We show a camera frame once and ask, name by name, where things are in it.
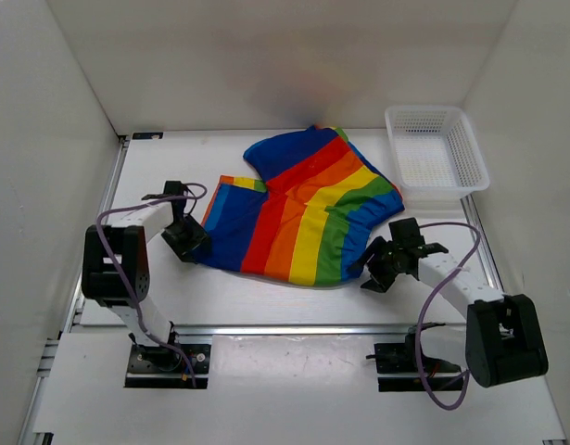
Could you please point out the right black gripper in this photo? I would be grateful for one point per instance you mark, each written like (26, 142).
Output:
(380, 281)

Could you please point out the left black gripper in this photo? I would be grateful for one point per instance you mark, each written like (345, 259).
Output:
(197, 238)

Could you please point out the rainbow striped shorts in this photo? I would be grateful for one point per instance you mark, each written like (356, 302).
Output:
(306, 217)

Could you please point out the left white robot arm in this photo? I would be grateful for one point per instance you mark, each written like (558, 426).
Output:
(115, 265)

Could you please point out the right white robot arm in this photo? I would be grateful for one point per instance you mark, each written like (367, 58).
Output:
(502, 340)

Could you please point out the black corner label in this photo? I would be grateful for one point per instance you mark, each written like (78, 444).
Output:
(147, 135)

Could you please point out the white plastic basket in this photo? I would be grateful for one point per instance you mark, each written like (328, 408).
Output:
(435, 152)

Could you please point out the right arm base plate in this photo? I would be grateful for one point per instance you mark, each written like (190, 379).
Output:
(397, 369)

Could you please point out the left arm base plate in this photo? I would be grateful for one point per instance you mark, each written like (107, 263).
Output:
(149, 367)

